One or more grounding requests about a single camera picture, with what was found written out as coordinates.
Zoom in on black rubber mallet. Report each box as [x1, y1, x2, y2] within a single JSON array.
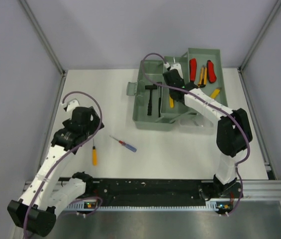
[[145, 85, 158, 116]]

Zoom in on yellow black screwdriver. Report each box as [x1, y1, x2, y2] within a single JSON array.
[[169, 97, 174, 109]]

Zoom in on red black pliers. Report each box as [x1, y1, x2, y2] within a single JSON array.
[[189, 58, 197, 82]]

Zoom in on yellow handle screwdriver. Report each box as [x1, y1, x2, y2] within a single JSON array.
[[92, 139, 97, 166]]

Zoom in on orange utility knife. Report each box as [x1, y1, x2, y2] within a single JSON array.
[[197, 66, 207, 88]]

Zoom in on green plastic toolbox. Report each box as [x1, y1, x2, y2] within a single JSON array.
[[126, 48, 227, 134]]

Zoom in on yellow utility knife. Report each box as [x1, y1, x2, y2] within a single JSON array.
[[210, 87, 221, 99]]

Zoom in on steel claw hammer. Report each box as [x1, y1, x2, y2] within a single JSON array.
[[158, 86, 162, 118]]

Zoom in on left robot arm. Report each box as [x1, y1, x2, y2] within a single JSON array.
[[7, 107, 104, 237]]

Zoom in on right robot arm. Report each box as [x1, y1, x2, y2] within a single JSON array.
[[163, 69, 253, 197]]

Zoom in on blue red screwdriver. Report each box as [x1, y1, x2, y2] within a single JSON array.
[[110, 135, 137, 152]]

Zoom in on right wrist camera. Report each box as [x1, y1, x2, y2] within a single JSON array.
[[164, 63, 184, 79]]

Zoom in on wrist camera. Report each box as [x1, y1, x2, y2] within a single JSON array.
[[164, 63, 184, 79], [61, 99, 80, 112]]

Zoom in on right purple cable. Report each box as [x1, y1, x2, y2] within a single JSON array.
[[140, 53, 253, 217]]

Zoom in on purple cable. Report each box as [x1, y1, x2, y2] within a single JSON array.
[[22, 91, 103, 239], [140, 53, 253, 217]]

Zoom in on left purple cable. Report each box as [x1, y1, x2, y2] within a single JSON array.
[[22, 91, 103, 239]]

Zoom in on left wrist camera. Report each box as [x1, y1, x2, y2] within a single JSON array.
[[61, 99, 80, 112]]

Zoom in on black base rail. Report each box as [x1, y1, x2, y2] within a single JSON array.
[[85, 178, 241, 207]]

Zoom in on left aluminium frame post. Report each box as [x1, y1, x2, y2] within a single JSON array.
[[18, 0, 66, 76]]

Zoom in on aluminium frame post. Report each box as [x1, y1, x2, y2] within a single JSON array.
[[238, 0, 281, 72], [18, 0, 66, 76]]

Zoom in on right aluminium frame post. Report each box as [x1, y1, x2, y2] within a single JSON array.
[[238, 0, 281, 72]]

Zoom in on grey cable duct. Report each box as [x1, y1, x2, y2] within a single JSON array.
[[64, 201, 233, 213]]

